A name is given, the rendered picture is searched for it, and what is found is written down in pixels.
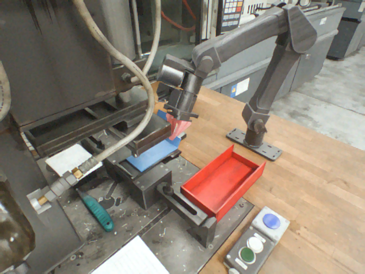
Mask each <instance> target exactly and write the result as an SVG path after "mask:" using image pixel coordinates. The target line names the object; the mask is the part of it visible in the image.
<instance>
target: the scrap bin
mask: <svg viewBox="0 0 365 274"><path fill-rule="evenodd" d="M233 149H234V144H232V145H231V146H229V147H228V148H227V149H226V150H224V151H223V152H222V153H221V154H219V155H218V156H217V157H215V159H213V160H212V161H211V162H209V163H208V164H207V165H206V166H204V167H203V168H202V169H201V170H199V171H198V172H197V173H196V174H195V175H193V176H192V177H191V178H190V179H188V180H187V181H186V182H185V183H184V184H182V185H181V186H180V193H181V194H182V195H183V196H185V197H186V198H187V199H188V200H190V201H191V202H192V203H193V204H195V205H196V206H197V207H198V208H199V209H201V210H202V211H203V212H204V213H206V214H207V215H208V218H211V217H215V218H216V219H217V223H218V222H219V221H220V220H221V219H222V218H223V217H224V215H225V214H226V213H227V212H228V211H229V210H230V209H231V208H232V207H233V206H234V205H235V204H236V202H237V201H238V200H239V199H240V198H241V197H242V196H243V195H244V194H245V193H246V192H247V191H248V190H249V188H250V187H251V186H252V185H253V184H254V183H255V182H256V181H257V180H258V179H259V178H260V177H261V176H262V174H263V171H264V168H265V165H266V162H267V161H266V160H265V161H264V162H263V163H262V164H261V165H258V164H256V163H255V162H253V161H251V160H249V159H247V158H245V157H244V156H242V155H240V154H238V153H236V152H235V151H233ZM217 223H216V224H217Z"/></svg>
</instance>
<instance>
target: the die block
mask: <svg viewBox="0 0 365 274"><path fill-rule="evenodd" d="M103 161H104V164H105V168H106V171H107V173H108V174H109V175H110V176H111V177H112V178H113V179H114V180H115V181H116V182H117V183H120V182H121V181H123V180H126V181H127V182H128V183H129V186H130V191H131V195H132V198H133V199H134V200H135V201H136V202H137V203H138V204H139V205H140V206H141V207H142V208H143V209H144V210H148V209H149V208H150V207H151V206H153V205H154V204H155V203H156V202H158V201H159V200H160V198H159V197H158V194H157V186H158V185H159V184H160V183H162V182H167V183H170V184H171V186H172V173H170V174H169V175H168V176H166V177H165V178H164V179H162V180H161V181H159V182H158V183H157V184H155V185H154V186H153V187H151V188H150V189H149V190H147V191H146V192H144V193H142V192H141V191H140V190H139V189H138V188H137V187H135V186H134V185H133V184H132V183H131V182H130V181H129V180H127V179H126V178H125V177H124V176H123V175H122V174H121V173H120V172H119V171H118V170H117V169H116V168H115V167H114V166H112V165H111V164H110V163H109V162H108V161H107V160H106V159H103Z"/></svg>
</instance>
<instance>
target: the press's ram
mask: <svg viewBox="0 0 365 274"><path fill-rule="evenodd" d="M147 108H148V96H147V93H146V91H144V90H142V89H140V88H138V87H136V86H133V87H131V88H128V89H126V90H123V91H121V92H120V93H119V95H118V96H117V97H112V98H109V99H107V100H104V101H102V102H99V103H97V104H94V105H92V106H89V107H87V108H84V109H82V110H79V111H76V112H74V113H71V114H68V115H66V116H63V117H61V118H58V119H56V120H53V121H51V122H48V123H45V124H43V125H40V126H38V127H35V128H33V129H30V130H27V131H25V132H23V133H24V135H25V136H26V138H27V140H28V141H29V142H30V144H31V145H32V146H33V148H34V149H35V150H36V152H37V153H38V155H39V156H40V157H41V158H42V159H43V158H45V157H47V156H49V155H51V154H53V153H56V152H58V151H60V150H62V149H64V148H66V147H68V146H70V145H73V144H75V143H77V142H79V141H81V140H84V139H86V138H88V137H89V136H92V135H94V134H96V133H98V132H101V131H103V130H104V133H105V134H106V135H112V136H113V137H114V138H115V139H117V140H118V141H120V140H122V139H123V138H125V137H126V136H127V135H129V134H130V133H131V132H133V131H134V130H135V129H136V128H137V127H138V125H139V124H140V123H141V121H142V120H143V118H144V116H145V114H146V112H147ZM171 130H172V127H171V123H170V122H168V121H166V120H165V119H163V118H161V117H159V116H158V115H156V114H154V113H153V114H152V116H151V118H150V120H149V122H148V124H147V125H146V127H145V128H144V130H143V131H142V132H141V133H140V134H139V135H138V136H137V137H136V138H134V139H133V140H132V141H131V142H129V143H127V144H126V145H125V147H127V148H128V149H129V150H131V154H132V156H133V157H134V158H138V157H139V156H140V154H142V153H144V152H145V151H147V150H149V149H150V148H152V147H154V146H155V145H157V144H159V143H160V142H162V141H164V140H165V139H167V138H169V137H170V136H172V131H171Z"/></svg>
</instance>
